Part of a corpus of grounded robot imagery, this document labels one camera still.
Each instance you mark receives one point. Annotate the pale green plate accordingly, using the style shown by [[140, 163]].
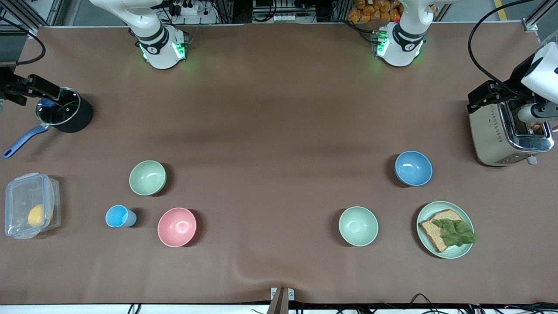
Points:
[[453, 254]]

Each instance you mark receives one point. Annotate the yellow lemon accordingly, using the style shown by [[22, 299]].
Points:
[[35, 216]]

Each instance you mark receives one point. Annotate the brown bread slice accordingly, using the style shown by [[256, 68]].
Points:
[[429, 231]]

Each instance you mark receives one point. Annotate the grey metal bracket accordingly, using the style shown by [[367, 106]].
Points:
[[274, 294]]

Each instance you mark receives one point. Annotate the pale green bowl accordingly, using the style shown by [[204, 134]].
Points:
[[148, 177], [358, 226]]

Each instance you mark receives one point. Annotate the clear plastic lidded container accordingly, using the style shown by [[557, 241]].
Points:
[[17, 196]]

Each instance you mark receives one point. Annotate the silver toaster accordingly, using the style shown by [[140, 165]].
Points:
[[488, 139]]

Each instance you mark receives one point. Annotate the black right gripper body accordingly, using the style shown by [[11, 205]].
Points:
[[8, 83]]

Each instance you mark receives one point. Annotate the glass lid with blue knob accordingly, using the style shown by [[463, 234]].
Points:
[[65, 111]]

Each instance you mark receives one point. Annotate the light blue cup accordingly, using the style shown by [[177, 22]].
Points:
[[117, 216]]

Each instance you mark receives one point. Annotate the pink bowl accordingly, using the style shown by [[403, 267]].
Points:
[[176, 226]]

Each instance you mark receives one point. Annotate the blue bowl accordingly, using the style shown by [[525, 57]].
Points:
[[413, 168]]

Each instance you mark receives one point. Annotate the orange snack bag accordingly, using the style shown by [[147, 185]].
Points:
[[370, 11]]

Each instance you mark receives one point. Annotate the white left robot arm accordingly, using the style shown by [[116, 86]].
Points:
[[401, 48]]

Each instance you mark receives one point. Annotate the brown table mat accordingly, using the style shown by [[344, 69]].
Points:
[[279, 109]]

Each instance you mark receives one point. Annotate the green lettuce leaf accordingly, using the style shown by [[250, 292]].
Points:
[[455, 233]]

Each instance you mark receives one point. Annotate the toast slice in toaster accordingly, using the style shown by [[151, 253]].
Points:
[[538, 127]]

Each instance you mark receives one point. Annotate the aluminium frame profile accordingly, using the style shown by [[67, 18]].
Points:
[[32, 31], [529, 26]]

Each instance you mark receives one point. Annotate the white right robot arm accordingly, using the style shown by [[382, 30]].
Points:
[[159, 56]]

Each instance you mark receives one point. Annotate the white power strip with plugs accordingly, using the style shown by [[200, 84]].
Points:
[[205, 18]]

